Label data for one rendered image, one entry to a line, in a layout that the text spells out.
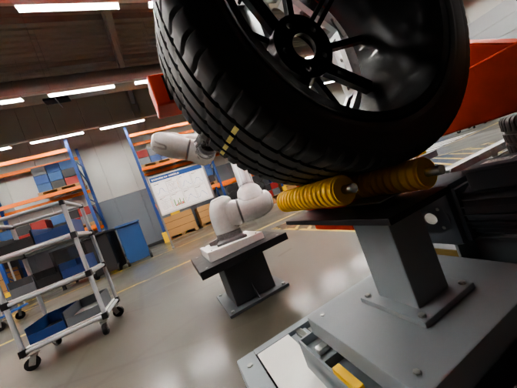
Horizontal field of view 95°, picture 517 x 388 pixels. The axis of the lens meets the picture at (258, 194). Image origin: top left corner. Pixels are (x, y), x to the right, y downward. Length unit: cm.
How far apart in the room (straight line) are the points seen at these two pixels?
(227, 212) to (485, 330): 114
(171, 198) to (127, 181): 502
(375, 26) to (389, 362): 77
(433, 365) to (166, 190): 632
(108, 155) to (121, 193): 165
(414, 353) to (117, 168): 1132
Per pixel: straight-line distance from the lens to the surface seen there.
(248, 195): 141
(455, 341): 55
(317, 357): 66
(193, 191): 657
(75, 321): 226
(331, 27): 93
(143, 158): 1033
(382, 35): 82
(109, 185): 1141
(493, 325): 58
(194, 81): 41
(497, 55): 92
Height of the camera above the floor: 56
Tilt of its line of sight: level
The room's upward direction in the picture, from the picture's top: 21 degrees counter-clockwise
